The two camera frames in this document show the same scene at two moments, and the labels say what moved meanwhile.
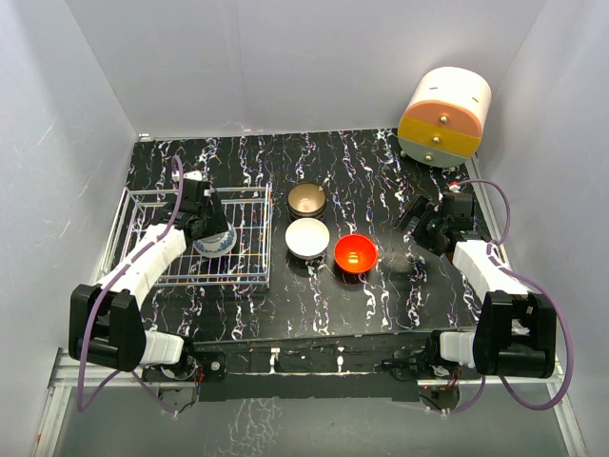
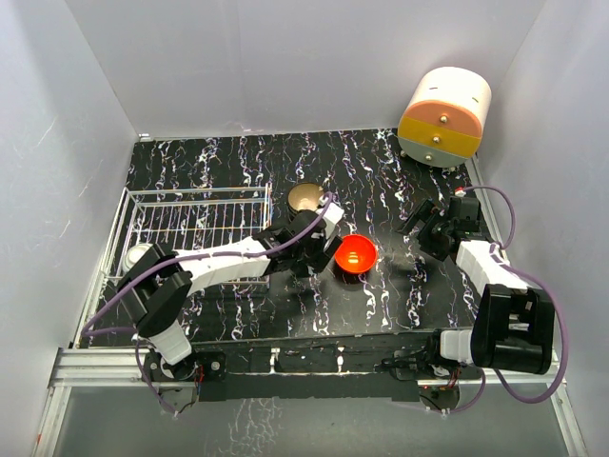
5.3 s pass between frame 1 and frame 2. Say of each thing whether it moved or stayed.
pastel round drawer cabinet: stayed
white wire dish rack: stayed
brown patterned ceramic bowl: stayed
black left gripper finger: moved
